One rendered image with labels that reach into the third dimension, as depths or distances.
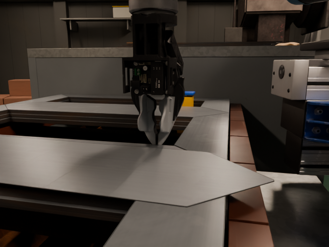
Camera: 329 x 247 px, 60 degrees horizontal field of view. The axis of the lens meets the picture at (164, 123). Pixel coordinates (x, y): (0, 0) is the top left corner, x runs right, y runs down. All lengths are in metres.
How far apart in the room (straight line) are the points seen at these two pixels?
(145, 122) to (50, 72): 1.00
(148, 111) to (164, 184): 0.18
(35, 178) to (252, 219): 0.26
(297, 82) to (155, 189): 0.48
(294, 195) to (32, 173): 0.58
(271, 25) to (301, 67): 2.91
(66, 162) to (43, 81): 1.05
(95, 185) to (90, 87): 1.02
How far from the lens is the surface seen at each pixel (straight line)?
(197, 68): 1.19
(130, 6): 0.45
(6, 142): 0.57
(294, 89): 0.71
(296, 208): 0.70
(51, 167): 0.41
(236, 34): 3.54
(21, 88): 5.75
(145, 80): 0.43
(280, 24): 3.63
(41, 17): 8.25
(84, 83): 1.35
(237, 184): 0.35
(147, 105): 0.48
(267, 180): 0.37
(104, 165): 0.40
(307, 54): 1.21
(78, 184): 0.35
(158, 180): 0.35
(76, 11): 7.96
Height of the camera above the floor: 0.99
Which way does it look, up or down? 12 degrees down
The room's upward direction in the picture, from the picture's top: straight up
